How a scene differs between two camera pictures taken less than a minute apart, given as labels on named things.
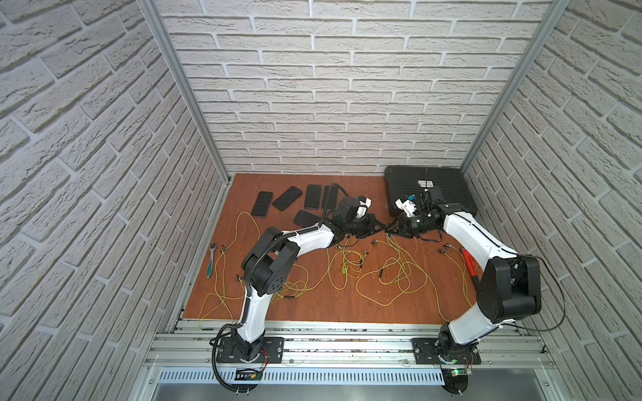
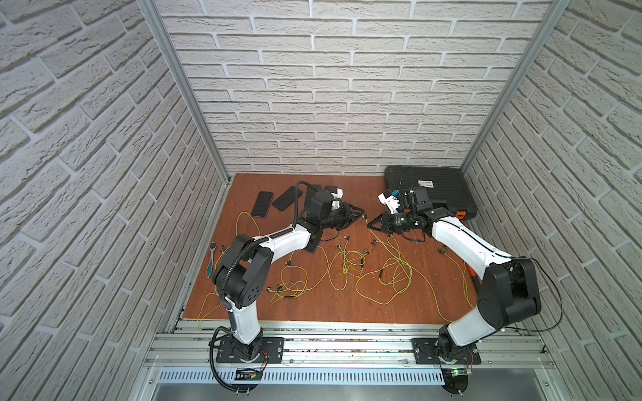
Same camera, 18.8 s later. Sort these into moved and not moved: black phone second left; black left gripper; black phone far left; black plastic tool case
Moved: black left gripper
Not moved: black phone far left; black plastic tool case; black phone second left
